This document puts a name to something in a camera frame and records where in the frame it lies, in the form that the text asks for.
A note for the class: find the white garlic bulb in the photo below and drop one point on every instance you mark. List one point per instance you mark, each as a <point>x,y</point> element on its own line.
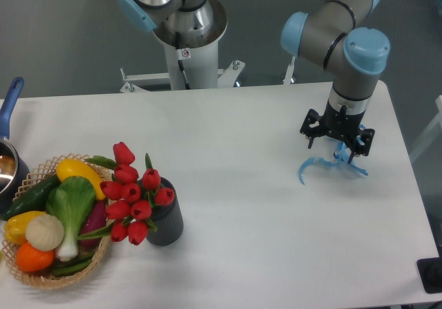
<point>45,232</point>

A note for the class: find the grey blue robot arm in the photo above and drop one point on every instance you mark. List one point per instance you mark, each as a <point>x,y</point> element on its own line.
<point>332,38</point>

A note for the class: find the dark grey ribbed vase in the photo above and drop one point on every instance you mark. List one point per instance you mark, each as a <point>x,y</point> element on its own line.
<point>167,219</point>

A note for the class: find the black device at edge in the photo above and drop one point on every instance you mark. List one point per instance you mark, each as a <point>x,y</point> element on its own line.
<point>430,274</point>

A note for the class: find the yellow squash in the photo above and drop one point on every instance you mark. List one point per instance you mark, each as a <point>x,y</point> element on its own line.
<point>73,167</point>

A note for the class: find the yellow bell pepper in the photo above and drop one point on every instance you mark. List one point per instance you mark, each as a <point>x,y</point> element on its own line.
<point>15,227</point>

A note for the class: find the orange fruit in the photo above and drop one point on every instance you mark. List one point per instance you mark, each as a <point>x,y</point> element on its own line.
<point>30,259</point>

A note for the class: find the green cucumber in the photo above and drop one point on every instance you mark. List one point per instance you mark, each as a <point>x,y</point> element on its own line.
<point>33,199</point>

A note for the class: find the woven wicker basket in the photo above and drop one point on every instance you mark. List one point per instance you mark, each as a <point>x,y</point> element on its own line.
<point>44,280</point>

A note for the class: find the red tulip bouquet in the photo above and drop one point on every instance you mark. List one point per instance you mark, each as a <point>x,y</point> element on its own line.
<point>132,196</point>

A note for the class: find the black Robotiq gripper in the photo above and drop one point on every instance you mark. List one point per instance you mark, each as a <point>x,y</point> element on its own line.
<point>340,124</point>

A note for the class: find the blue handled saucepan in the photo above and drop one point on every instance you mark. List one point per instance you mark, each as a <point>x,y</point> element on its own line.
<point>13,169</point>

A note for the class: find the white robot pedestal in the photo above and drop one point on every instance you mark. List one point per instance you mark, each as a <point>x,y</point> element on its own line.
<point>190,31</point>

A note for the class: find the green bok choy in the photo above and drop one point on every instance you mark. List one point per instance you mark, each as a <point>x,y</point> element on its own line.
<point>71,204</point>

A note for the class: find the purple sweet potato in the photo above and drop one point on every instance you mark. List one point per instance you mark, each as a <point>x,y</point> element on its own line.
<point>95,220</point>

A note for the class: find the green bean pods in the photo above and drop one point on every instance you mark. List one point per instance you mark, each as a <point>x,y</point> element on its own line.
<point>64,269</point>

